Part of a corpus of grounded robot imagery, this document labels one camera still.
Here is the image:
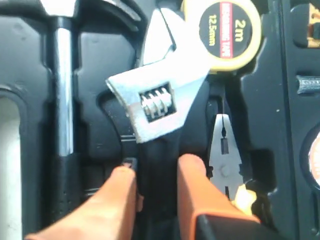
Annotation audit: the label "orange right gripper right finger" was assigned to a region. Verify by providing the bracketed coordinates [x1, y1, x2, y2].
[177, 154, 260, 240]

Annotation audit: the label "yellow handled pliers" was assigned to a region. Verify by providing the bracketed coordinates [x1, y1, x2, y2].
[209, 114, 257, 216]

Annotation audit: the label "steel claw hammer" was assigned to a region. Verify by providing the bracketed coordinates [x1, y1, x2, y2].
[38, 0, 141, 226]

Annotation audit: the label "black plastic tool case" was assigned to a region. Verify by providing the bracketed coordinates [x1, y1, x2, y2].
[0, 0, 320, 240]

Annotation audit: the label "clear voltage tester screwdriver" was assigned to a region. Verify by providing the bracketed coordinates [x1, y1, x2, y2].
[296, 75, 320, 95]

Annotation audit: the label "yellow utility knife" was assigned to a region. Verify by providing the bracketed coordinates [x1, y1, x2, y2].
[306, 3, 320, 48]

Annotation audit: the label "black handled adjustable wrench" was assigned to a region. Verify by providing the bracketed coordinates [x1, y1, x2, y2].
[106, 7, 210, 221]

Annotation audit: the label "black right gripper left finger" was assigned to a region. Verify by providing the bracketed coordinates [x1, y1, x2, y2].
[25, 166, 137, 240]

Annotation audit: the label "yellow tape measure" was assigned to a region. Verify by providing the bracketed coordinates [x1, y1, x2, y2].
[181, 0, 262, 74]

